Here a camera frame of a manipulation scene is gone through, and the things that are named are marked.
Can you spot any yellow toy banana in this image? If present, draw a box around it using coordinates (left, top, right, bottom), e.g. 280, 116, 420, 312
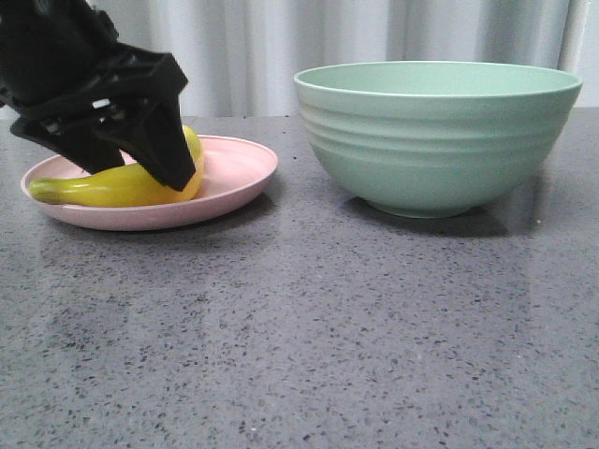
28, 126, 204, 208

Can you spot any white pleated curtain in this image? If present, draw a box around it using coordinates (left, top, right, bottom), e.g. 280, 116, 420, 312
97, 1, 598, 117

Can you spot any green ribbed plastic bowl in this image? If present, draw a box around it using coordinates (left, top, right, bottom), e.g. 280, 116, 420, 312
294, 61, 582, 218

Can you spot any pink plastic plate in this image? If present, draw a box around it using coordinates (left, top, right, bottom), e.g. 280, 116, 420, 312
34, 136, 278, 231

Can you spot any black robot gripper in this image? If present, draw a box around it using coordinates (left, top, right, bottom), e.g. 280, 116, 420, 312
1, 1, 196, 191

